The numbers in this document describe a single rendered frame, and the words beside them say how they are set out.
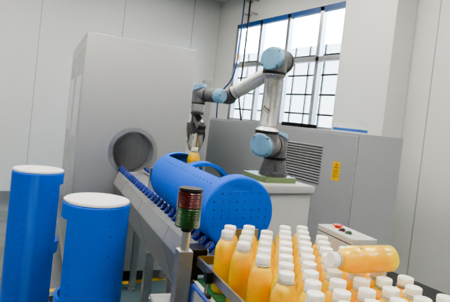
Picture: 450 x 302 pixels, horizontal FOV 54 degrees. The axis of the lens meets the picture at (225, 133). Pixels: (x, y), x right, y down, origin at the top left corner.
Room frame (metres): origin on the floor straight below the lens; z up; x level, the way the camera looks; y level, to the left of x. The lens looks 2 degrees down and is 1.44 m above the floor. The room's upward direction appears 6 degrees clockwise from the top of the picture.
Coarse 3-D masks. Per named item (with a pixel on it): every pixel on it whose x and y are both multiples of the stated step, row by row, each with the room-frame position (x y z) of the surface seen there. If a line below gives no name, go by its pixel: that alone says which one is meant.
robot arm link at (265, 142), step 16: (272, 48) 2.14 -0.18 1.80; (272, 64) 2.12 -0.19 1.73; (288, 64) 2.19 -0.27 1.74; (272, 80) 2.15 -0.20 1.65; (272, 96) 2.15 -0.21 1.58; (272, 112) 2.16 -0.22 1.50; (256, 128) 2.19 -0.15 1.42; (272, 128) 2.16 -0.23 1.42; (256, 144) 2.16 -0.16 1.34; (272, 144) 2.14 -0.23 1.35
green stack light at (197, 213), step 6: (180, 210) 1.10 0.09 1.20; (186, 210) 1.10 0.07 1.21; (192, 210) 1.10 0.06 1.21; (198, 210) 1.11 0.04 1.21; (180, 216) 1.10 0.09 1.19; (186, 216) 1.10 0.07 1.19; (192, 216) 1.10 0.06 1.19; (198, 216) 1.11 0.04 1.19; (180, 222) 1.10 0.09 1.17; (186, 222) 1.10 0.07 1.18; (192, 222) 1.10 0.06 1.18; (198, 222) 1.11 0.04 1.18; (186, 228) 1.10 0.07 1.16; (192, 228) 1.10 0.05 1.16
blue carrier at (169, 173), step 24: (168, 168) 2.20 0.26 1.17; (192, 168) 1.98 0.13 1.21; (216, 168) 2.07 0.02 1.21; (168, 192) 2.09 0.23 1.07; (216, 192) 1.63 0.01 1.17; (240, 192) 1.67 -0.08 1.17; (264, 192) 1.71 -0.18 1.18; (216, 216) 1.64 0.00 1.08; (240, 216) 1.68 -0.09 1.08; (264, 216) 1.72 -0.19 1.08; (216, 240) 1.64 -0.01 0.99
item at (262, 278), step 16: (320, 256) 1.32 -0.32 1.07; (256, 272) 1.15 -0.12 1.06; (272, 272) 1.17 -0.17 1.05; (320, 272) 1.23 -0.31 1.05; (256, 288) 1.14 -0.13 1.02; (272, 288) 1.12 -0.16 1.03; (288, 288) 1.04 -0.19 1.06; (304, 288) 1.02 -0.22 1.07; (352, 288) 1.08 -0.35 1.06; (400, 288) 1.12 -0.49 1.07
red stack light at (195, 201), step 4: (180, 192) 1.11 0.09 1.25; (180, 196) 1.11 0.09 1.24; (184, 196) 1.10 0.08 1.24; (188, 196) 1.10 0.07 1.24; (192, 196) 1.10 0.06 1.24; (196, 196) 1.10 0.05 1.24; (200, 196) 1.11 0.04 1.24; (180, 200) 1.11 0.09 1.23; (184, 200) 1.10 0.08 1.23; (188, 200) 1.10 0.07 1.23; (192, 200) 1.10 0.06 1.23; (196, 200) 1.10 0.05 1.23; (200, 200) 1.11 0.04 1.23; (180, 204) 1.10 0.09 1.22; (184, 204) 1.10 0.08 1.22; (188, 204) 1.10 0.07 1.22; (192, 204) 1.10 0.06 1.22; (196, 204) 1.10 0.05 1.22; (200, 204) 1.11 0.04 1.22; (184, 208) 1.10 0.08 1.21; (188, 208) 1.10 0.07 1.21; (192, 208) 1.10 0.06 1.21; (196, 208) 1.10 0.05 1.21; (200, 208) 1.12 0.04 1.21
